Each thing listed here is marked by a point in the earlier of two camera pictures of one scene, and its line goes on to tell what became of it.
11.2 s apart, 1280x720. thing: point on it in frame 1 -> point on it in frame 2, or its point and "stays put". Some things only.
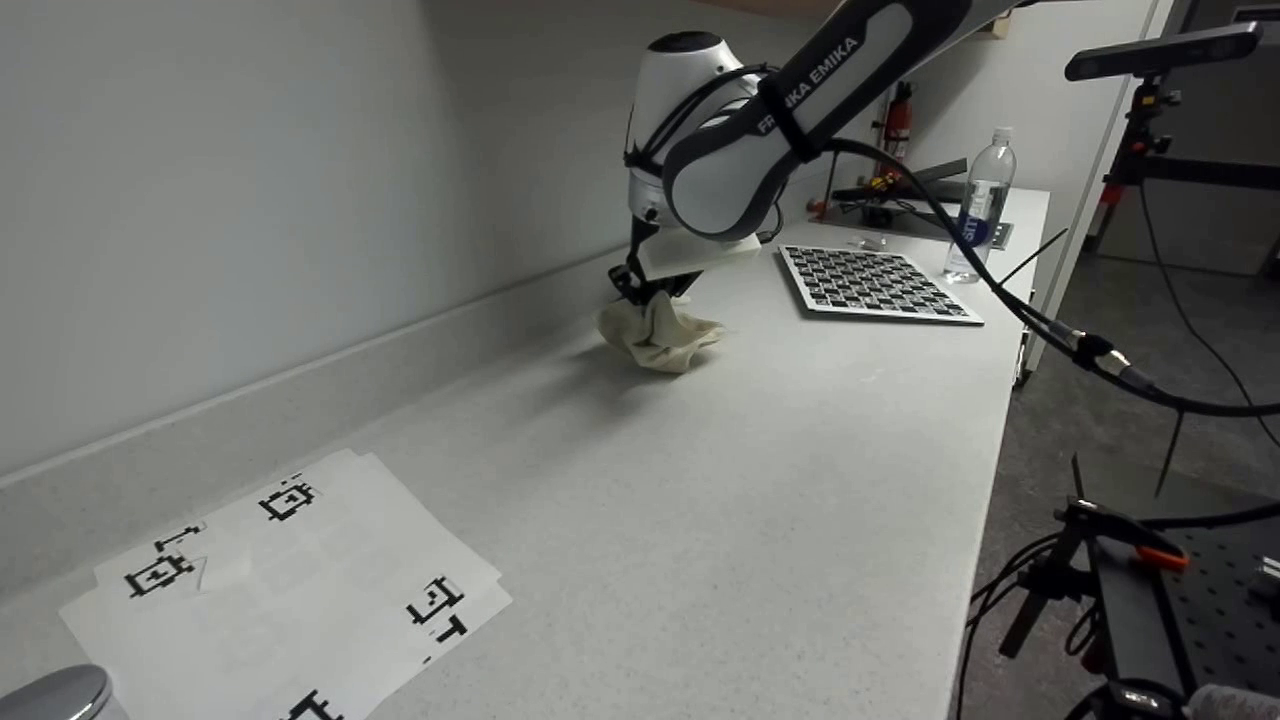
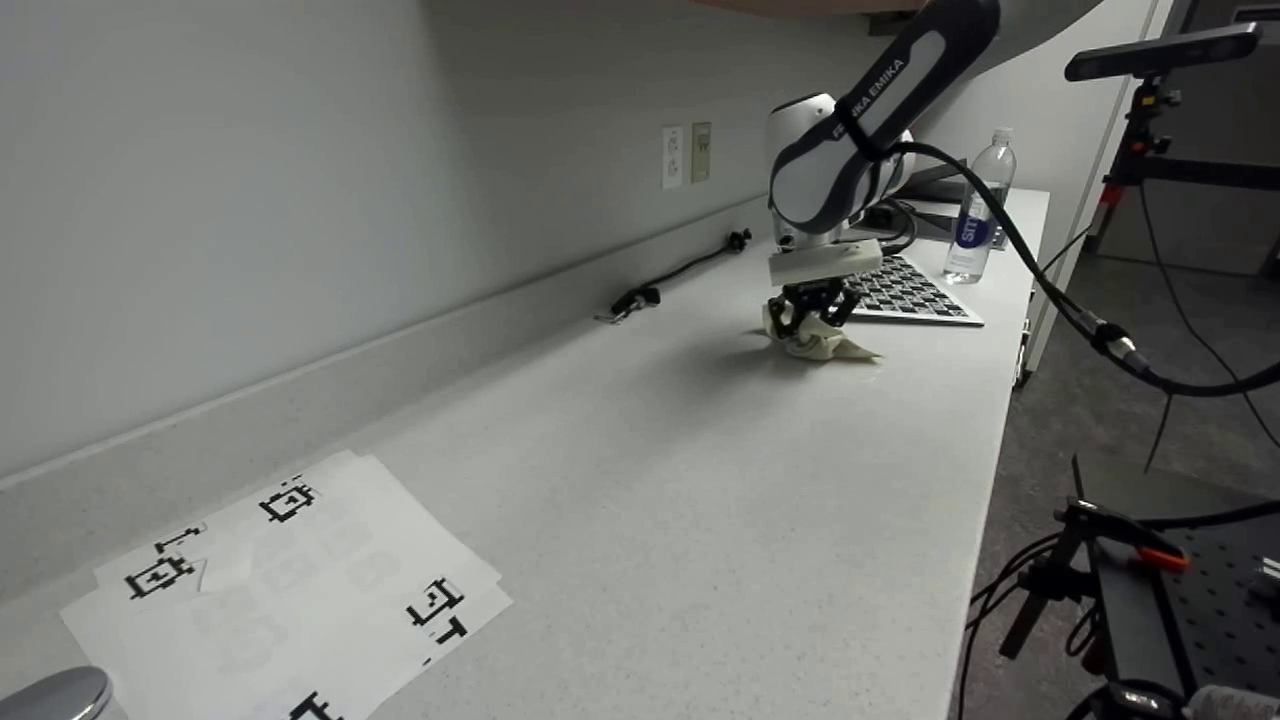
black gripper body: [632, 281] -> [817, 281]
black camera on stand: [1159, 56] stays put
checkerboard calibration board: [868, 286] stays put
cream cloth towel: [656, 331] -> [827, 345]
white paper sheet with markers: [314, 602] stays put
